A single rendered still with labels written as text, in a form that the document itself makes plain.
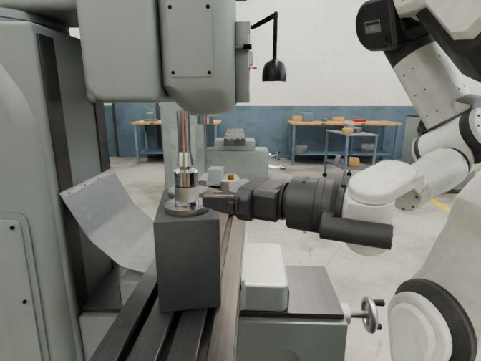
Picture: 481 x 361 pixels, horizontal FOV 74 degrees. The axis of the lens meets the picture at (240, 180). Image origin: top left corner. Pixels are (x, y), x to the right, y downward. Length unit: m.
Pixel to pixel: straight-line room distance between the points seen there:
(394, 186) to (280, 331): 0.65
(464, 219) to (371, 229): 0.14
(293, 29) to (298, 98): 1.44
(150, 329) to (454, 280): 0.51
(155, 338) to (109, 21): 0.71
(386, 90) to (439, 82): 7.29
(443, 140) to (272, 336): 0.69
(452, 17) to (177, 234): 0.52
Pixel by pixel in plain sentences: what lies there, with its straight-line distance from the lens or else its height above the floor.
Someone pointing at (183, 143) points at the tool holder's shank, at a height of 1.27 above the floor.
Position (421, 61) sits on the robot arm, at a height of 1.42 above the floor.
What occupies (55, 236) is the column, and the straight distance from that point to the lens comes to 1.00.
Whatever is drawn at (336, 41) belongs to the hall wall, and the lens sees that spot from 7.73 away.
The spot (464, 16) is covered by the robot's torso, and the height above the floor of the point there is 1.45.
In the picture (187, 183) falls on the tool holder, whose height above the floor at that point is 1.20.
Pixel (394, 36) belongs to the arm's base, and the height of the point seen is 1.46.
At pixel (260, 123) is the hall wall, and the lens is 7.45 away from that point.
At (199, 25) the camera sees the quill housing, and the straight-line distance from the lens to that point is 0.87.
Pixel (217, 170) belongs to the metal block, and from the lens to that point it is 1.18.
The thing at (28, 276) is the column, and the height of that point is 0.89.
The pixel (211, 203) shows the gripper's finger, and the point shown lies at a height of 1.18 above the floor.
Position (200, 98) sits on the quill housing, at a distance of 0.87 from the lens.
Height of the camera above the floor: 1.35
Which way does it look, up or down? 14 degrees down
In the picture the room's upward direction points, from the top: straight up
